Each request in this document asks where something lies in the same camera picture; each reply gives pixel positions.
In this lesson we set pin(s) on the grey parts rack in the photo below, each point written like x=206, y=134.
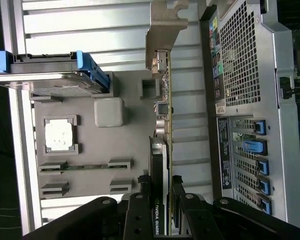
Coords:
x=102, y=150

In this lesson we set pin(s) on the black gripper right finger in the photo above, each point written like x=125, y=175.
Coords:
x=195, y=217

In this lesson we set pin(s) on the blue expansion slot latch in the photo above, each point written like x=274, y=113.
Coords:
x=261, y=127
x=265, y=187
x=252, y=147
x=266, y=207
x=263, y=167

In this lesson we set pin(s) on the green RAM stick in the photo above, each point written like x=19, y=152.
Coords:
x=90, y=167

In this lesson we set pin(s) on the silver CPU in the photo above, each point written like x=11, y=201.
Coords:
x=58, y=136

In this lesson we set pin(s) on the open black PC case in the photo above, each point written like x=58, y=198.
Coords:
x=240, y=62

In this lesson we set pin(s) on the blue disk carrier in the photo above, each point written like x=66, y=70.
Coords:
x=90, y=65

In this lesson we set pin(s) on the silver hard disk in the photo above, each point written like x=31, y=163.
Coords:
x=52, y=85

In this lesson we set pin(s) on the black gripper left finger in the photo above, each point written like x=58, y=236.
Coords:
x=137, y=217

